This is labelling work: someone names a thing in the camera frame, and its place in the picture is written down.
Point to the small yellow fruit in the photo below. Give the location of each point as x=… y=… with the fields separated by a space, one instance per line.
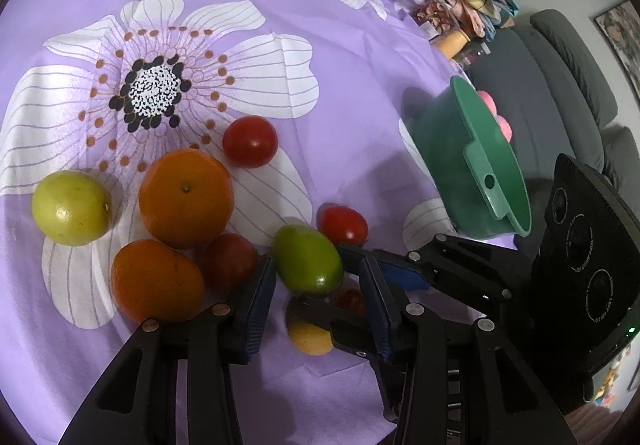
x=307 y=338

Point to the red tomato upper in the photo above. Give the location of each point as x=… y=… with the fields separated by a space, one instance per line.
x=250 y=142

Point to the green plastic bowl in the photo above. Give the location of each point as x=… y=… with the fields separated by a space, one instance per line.
x=472 y=165

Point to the dark red tomato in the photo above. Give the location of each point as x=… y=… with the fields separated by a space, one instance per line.
x=226 y=262

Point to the purple floral cloth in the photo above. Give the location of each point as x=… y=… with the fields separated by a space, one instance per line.
x=147 y=145

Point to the grey sofa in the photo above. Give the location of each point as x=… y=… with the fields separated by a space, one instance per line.
x=563 y=88

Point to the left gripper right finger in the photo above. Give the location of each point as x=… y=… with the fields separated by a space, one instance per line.
x=437 y=377

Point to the small red tomato under gripper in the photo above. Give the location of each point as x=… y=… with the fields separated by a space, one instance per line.
x=351 y=301

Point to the red tomato right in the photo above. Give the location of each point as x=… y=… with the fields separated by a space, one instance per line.
x=341 y=224

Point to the wall picture frame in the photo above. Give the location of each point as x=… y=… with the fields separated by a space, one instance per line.
x=619 y=26

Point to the small orange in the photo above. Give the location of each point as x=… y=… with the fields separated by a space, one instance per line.
x=151 y=280

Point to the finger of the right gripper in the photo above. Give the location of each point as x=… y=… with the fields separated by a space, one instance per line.
x=397 y=269
x=365 y=336

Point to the pink plush toy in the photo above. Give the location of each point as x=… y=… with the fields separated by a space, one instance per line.
x=504 y=125

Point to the yellow-green lime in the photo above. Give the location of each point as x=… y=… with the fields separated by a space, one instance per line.
x=72 y=208

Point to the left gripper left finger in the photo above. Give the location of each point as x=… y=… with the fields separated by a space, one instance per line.
x=134 y=400

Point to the small dark bottle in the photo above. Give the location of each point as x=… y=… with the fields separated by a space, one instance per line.
x=473 y=52

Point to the large orange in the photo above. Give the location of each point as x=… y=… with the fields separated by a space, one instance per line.
x=186 y=199

